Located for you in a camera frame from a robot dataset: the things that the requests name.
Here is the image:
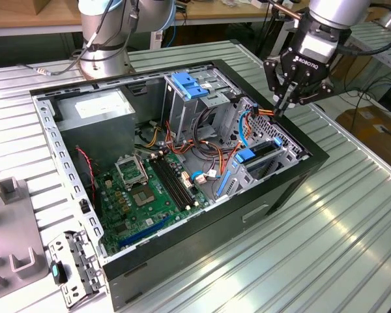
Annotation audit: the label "grey power supply unit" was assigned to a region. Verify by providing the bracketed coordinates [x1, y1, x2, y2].
[53, 88, 136, 167]

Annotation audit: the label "yellow black wires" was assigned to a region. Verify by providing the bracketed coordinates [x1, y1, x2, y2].
[142, 119, 161, 148]

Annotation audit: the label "metal disk bay cage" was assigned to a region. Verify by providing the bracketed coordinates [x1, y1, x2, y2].
[210, 97, 310, 203]

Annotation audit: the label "black PC case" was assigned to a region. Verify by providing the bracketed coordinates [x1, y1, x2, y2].
[29, 58, 330, 312]

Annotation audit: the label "blue drive cage latch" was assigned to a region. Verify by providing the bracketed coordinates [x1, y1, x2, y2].
[171, 72, 210, 101]

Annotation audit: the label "thick black cable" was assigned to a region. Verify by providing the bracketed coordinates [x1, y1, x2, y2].
[194, 106, 218, 148]

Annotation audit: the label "orange red wire bundle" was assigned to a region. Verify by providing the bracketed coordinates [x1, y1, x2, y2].
[164, 119, 237, 179]

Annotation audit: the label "wooden desk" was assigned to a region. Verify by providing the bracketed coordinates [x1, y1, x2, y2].
[0, 0, 379, 38]

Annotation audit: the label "blue expansion slot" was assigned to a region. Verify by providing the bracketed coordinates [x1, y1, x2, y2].
[117, 216, 170, 248]

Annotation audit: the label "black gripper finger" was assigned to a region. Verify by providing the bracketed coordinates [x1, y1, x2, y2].
[263, 57, 289, 117]
[282, 81, 335, 117]

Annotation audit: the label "metal socket cover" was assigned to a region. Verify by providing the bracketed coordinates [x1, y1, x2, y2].
[114, 155, 149, 191]

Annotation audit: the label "grey parts rack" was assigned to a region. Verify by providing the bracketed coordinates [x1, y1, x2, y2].
[0, 177, 51, 296]

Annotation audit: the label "orange power wire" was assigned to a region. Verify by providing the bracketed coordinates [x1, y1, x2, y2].
[214, 108, 278, 177]

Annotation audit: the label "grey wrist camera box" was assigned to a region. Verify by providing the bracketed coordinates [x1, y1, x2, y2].
[299, 32, 338, 63]

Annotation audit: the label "blue data wire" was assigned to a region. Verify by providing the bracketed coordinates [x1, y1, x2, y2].
[239, 103, 259, 148]

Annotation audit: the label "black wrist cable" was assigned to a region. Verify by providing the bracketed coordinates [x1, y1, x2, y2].
[337, 5, 391, 56]

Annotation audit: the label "black RAM slot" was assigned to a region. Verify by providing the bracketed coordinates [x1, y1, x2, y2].
[156, 153, 199, 208]
[149, 156, 187, 212]

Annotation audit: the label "hard disk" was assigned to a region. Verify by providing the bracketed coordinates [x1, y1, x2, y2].
[214, 136, 285, 198]

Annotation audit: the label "metal expansion slot retainer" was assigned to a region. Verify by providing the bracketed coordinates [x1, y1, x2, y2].
[47, 230, 106, 310]

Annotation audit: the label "CPU socket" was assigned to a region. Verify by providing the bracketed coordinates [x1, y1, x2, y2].
[129, 185, 157, 209]

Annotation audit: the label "blue wire white connector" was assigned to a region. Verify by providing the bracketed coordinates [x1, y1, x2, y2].
[188, 170, 223, 186]

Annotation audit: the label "metal drive cage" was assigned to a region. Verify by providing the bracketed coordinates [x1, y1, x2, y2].
[161, 68, 241, 146]

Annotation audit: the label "black blue retainer latch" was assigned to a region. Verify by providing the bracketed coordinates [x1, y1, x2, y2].
[49, 260, 68, 284]

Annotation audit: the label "red black fan wire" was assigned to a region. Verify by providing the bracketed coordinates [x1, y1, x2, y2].
[74, 146, 98, 200]

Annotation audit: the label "black tripod stand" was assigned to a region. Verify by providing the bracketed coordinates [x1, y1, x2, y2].
[255, 9, 293, 68]

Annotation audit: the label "black wrist mount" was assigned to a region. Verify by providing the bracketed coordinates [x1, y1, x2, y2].
[293, 11, 353, 50]

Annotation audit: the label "green motherboard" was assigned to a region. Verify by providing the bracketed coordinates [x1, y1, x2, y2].
[93, 151, 212, 257]

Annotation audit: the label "brown cardboard box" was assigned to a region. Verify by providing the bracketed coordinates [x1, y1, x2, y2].
[334, 104, 391, 166]

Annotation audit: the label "metal slat side table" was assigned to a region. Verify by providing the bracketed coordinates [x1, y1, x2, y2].
[345, 21, 391, 71]

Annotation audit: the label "black cable silver connector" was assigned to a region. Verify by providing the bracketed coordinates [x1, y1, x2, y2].
[18, 63, 85, 76]

